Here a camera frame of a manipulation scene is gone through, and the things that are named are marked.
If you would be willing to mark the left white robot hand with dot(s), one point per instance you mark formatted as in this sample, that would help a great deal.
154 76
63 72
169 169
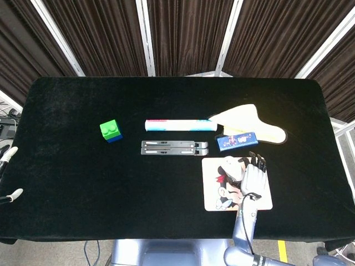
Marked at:
11 152

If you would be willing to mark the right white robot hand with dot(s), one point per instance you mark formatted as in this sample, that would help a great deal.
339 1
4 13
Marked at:
253 180

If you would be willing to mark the white computer mouse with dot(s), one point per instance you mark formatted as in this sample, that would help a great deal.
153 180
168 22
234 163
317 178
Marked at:
234 169

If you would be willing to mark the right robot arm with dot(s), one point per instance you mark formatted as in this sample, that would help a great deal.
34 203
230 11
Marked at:
249 221

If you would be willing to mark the blue cardboard box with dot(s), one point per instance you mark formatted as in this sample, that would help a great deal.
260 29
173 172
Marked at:
237 141

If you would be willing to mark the cartoon girl mouse pad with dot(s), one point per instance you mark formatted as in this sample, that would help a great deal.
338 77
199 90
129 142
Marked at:
210 199

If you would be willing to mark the black floor equipment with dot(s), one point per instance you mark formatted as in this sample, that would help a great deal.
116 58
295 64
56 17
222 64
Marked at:
7 127

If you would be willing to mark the cream yellow cloth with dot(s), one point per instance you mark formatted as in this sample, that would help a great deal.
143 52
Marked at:
244 116

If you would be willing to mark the black folding laptop stand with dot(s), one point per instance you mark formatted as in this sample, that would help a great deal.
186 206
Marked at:
172 148

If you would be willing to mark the white rolled tube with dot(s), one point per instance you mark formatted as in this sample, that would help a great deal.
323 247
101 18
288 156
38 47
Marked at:
180 125

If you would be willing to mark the black caster wheel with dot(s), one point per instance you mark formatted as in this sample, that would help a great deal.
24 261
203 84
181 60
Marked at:
321 251

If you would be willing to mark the green and blue toy brick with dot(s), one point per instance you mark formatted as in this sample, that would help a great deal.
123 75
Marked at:
110 130

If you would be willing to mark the black velvet tablecloth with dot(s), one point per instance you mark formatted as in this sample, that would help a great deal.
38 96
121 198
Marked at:
111 194

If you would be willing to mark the blue-grey robot torso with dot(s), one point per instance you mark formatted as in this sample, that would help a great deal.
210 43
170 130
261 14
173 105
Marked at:
172 253

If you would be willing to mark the brown curtain panel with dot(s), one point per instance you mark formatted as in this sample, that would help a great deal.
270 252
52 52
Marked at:
188 33
338 83
277 36
16 41
97 36

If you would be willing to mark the white metal frame rail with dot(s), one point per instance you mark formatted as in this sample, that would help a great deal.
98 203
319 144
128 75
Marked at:
344 130

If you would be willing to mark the white frame post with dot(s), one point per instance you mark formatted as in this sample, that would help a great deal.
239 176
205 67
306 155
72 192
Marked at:
327 47
229 36
146 36
56 36

